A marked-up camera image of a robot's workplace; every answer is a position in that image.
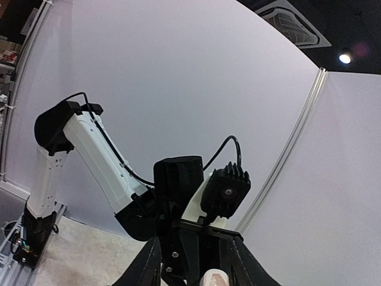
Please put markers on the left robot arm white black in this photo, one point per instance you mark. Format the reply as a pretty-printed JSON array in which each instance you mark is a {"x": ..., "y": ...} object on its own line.
[{"x": 180, "y": 216}]

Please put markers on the ceiling spot light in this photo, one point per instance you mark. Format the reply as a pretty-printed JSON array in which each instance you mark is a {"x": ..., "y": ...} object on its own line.
[{"x": 345, "y": 58}]

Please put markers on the ceiling air conditioner vent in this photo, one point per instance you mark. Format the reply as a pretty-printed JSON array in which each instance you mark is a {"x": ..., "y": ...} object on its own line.
[{"x": 292, "y": 24}]

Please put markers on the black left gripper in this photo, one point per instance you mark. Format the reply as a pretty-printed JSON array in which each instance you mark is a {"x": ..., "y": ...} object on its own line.
[{"x": 188, "y": 250}]

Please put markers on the pink white earbud charging case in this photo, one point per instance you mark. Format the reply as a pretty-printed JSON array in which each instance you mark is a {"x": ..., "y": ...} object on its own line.
[{"x": 214, "y": 277}]

